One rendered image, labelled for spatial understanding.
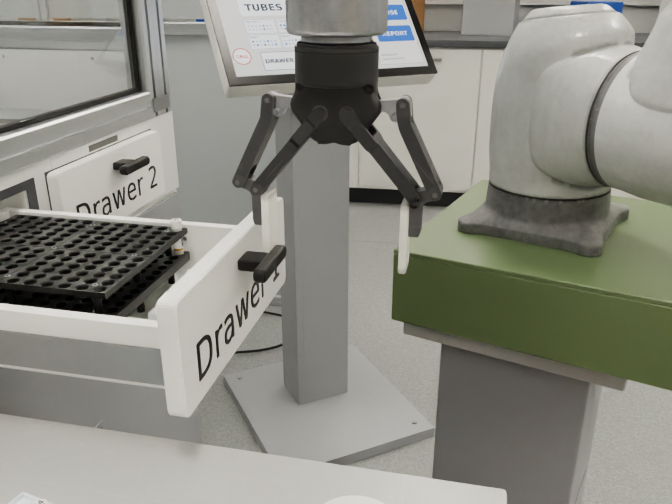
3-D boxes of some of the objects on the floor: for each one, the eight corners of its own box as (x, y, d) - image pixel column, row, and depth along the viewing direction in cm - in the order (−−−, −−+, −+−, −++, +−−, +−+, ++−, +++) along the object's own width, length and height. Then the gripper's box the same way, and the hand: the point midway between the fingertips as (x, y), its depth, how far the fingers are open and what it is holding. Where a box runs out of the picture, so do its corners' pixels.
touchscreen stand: (433, 436, 182) (460, 52, 143) (281, 485, 164) (264, 62, 125) (352, 351, 224) (356, 37, 185) (224, 383, 206) (198, 43, 167)
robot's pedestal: (588, 636, 126) (662, 274, 97) (553, 790, 102) (638, 369, 73) (441, 572, 140) (468, 238, 111) (379, 695, 116) (393, 308, 87)
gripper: (481, 38, 59) (463, 259, 67) (219, 33, 64) (232, 239, 72) (479, 45, 52) (459, 290, 60) (187, 39, 57) (205, 265, 65)
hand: (336, 252), depth 66 cm, fingers open, 13 cm apart
